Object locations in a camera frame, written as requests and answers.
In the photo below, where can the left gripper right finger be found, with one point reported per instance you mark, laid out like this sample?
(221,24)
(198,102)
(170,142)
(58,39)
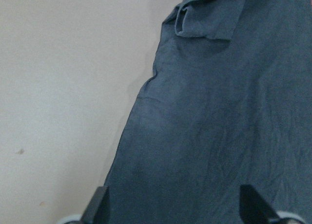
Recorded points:
(253,208)

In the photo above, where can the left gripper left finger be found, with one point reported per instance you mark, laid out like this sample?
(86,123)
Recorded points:
(97,211)

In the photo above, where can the black graphic t-shirt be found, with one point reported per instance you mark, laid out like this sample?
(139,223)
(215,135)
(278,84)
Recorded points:
(229,103)

